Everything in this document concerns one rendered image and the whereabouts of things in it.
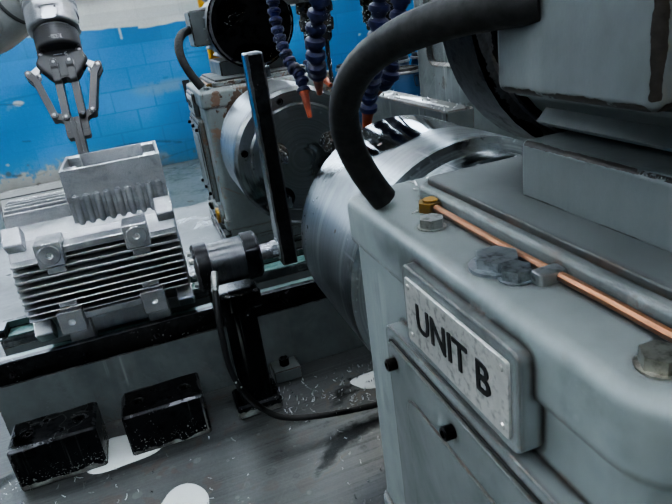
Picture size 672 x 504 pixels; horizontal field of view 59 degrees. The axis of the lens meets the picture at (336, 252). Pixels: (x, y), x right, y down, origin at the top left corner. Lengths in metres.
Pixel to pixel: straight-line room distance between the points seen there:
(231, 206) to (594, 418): 1.14
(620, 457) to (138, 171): 0.67
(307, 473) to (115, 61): 5.80
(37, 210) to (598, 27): 0.71
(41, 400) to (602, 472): 0.75
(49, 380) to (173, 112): 5.62
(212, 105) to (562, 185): 1.02
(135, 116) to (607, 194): 6.16
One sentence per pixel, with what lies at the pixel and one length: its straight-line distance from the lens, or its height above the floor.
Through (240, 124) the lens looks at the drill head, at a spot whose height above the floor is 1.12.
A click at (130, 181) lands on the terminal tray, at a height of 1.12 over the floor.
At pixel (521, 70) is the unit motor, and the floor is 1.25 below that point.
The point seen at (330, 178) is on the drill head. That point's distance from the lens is 0.62.
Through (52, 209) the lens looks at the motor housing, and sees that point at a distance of 0.82.
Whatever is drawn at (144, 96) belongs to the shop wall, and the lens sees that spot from 6.37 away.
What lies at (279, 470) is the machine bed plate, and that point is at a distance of 0.74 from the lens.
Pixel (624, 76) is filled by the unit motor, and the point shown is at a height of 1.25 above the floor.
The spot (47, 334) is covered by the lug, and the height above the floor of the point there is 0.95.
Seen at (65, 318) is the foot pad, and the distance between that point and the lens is 0.81.
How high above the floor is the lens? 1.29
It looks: 22 degrees down
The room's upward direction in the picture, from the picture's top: 8 degrees counter-clockwise
